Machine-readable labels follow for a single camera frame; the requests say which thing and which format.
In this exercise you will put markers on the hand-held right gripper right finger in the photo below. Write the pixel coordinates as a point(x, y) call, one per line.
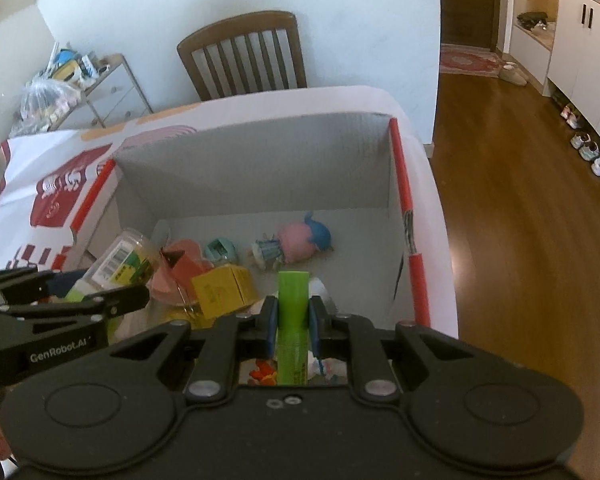
point(314, 327)

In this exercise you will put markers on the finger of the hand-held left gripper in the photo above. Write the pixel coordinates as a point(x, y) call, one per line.
point(65, 285)
point(110, 300)

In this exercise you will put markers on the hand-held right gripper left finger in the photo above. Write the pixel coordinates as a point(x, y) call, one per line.
point(270, 327)

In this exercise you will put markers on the green marker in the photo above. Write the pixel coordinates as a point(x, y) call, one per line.
point(292, 310)

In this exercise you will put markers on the clear toothpick jar green lid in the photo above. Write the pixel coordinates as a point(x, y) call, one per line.
point(125, 260)

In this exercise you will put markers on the small blue striped doll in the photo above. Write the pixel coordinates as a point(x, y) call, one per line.
point(267, 254)

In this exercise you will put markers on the red cardboard shoe box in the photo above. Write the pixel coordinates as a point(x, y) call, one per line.
point(260, 170)

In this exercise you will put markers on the yellow small box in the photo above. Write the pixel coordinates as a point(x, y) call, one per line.
point(222, 290)

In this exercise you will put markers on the pink binder clip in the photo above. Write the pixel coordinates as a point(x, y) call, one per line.
point(182, 262)

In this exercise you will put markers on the pink blue plush toy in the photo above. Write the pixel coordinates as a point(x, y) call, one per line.
point(300, 242)

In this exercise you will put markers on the teal correction tape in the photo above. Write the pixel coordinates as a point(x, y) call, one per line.
point(221, 251)

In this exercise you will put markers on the clear plastic bag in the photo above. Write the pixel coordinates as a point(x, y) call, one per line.
point(45, 105)

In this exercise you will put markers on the white drawer cabinet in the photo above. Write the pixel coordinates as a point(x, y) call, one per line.
point(115, 95)

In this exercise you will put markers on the brown wooden chair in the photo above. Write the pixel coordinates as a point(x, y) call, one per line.
point(245, 55)

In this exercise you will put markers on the red patterned rug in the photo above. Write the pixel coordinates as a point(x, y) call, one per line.
point(467, 61)

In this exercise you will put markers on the beige slippers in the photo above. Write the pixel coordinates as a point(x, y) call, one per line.
point(512, 74)

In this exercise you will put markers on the row of small shoes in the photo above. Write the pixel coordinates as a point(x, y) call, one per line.
point(592, 152)

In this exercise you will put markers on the dark wooden door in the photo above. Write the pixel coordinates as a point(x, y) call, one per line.
point(467, 0)

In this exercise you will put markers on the dark bag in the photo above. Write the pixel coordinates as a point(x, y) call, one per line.
point(532, 21)

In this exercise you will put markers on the white wooden cabinet unit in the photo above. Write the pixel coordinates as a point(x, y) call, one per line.
point(580, 45)

